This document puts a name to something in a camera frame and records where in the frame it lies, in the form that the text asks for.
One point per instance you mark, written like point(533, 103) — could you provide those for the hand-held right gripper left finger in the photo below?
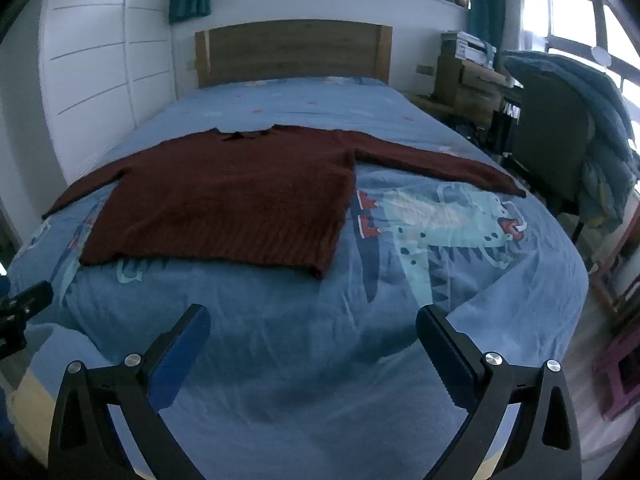
point(179, 357)

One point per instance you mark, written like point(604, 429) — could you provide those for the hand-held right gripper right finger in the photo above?
point(450, 357)

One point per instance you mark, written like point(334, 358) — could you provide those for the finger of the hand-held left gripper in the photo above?
point(31, 298)

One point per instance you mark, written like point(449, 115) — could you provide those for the maroon knit sweater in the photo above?
point(225, 195)

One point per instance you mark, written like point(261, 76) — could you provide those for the yellow mattress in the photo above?
point(35, 400)

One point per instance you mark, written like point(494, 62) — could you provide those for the bed with blue dinosaur sheet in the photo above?
point(300, 350)

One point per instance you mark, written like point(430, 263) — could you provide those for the pink stool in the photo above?
point(620, 375)

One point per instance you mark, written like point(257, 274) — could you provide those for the grey chair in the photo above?
point(547, 130)

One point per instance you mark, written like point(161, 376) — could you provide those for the white wardrobe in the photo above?
point(100, 60)

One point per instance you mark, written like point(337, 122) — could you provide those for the chair draped with blue blanket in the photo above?
point(605, 125)

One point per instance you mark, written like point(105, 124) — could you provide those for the stack of boxes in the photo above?
point(467, 47)

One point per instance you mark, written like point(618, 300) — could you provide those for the wooden headboard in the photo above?
point(295, 52)

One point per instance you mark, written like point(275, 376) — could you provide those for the window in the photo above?
point(570, 15)

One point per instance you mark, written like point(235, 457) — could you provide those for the wall socket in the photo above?
point(424, 69)

